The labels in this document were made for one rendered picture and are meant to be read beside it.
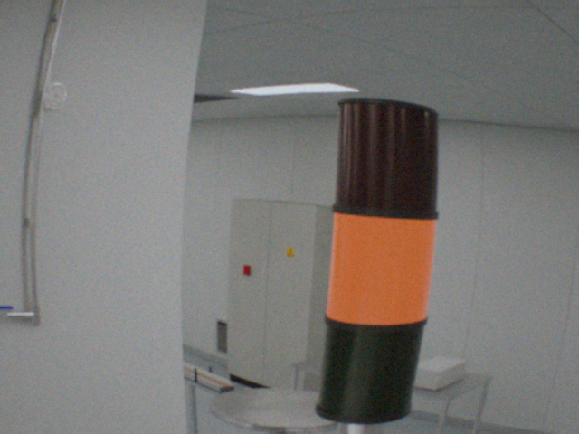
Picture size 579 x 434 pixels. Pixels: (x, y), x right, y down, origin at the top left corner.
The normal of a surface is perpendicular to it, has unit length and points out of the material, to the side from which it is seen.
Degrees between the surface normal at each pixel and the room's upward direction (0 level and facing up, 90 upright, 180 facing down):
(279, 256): 90
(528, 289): 90
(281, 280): 90
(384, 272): 90
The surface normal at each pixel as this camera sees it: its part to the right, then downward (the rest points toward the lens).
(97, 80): 0.69, 0.07
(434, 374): -0.73, 0.00
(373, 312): -0.25, 0.04
